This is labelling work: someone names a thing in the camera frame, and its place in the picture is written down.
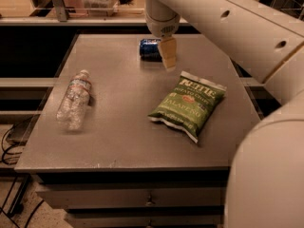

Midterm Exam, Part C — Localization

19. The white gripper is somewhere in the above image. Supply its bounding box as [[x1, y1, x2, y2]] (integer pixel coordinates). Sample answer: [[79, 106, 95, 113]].
[[144, 0, 181, 70]]

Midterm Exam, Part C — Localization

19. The blue pepsi can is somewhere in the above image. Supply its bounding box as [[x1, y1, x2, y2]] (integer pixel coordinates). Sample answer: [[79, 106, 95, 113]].
[[139, 39, 162, 62]]

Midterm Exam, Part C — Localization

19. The green jalapeno chip bag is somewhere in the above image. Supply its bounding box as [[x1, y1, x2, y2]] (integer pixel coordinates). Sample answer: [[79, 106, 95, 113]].
[[148, 71, 226, 143]]

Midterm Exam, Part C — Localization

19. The clear plastic container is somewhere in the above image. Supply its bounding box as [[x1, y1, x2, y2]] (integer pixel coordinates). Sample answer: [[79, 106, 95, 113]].
[[82, 0, 118, 17]]

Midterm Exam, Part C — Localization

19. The clear plastic water bottle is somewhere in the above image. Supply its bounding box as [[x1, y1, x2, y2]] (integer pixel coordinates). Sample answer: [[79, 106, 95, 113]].
[[56, 69, 92, 132]]

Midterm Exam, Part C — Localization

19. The metal shelf rack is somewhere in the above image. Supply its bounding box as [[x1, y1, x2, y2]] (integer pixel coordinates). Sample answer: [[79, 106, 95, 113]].
[[0, 0, 304, 28]]

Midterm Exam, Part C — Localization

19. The grey drawer cabinet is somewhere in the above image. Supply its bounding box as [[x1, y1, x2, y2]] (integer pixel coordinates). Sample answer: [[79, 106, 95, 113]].
[[16, 34, 259, 228]]

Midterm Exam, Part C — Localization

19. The black floor cables left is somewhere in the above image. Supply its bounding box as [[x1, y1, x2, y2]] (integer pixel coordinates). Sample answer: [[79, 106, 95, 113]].
[[0, 117, 46, 228]]

